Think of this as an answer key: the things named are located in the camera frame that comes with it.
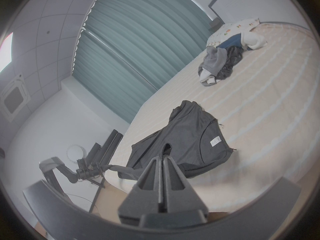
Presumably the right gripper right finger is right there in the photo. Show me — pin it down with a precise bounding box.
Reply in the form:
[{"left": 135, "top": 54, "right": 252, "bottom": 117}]
[{"left": 162, "top": 156, "right": 209, "bottom": 219}]

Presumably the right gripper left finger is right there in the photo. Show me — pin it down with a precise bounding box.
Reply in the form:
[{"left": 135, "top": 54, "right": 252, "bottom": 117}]
[{"left": 118, "top": 156, "right": 162, "bottom": 225}]

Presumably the black T-shirt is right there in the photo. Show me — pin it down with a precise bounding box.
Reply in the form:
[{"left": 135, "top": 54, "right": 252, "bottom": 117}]
[{"left": 104, "top": 100, "right": 237, "bottom": 182}]

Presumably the pile of clothes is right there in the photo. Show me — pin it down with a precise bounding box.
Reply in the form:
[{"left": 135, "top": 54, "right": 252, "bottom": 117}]
[{"left": 197, "top": 31, "right": 268, "bottom": 87}]

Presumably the ceiling air conditioner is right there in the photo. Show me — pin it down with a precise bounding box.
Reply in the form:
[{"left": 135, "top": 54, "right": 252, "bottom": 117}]
[{"left": 0, "top": 73, "right": 32, "bottom": 122}]

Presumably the blue-green curtain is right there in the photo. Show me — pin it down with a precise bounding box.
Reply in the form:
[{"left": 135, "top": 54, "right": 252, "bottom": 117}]
[{"left": 72, "top": 0, "right": 215, "bottom": 124}]

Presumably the ceiling light panel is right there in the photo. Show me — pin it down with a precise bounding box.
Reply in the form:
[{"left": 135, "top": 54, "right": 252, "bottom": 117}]
[{"left": 0, "top": 32, "right": 14, "bottom": 72}]

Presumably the white printed pillow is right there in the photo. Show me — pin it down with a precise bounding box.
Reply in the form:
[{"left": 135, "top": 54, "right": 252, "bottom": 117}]
[{"left": 206, "top": 18, "right": 260, "bottom": 47}]

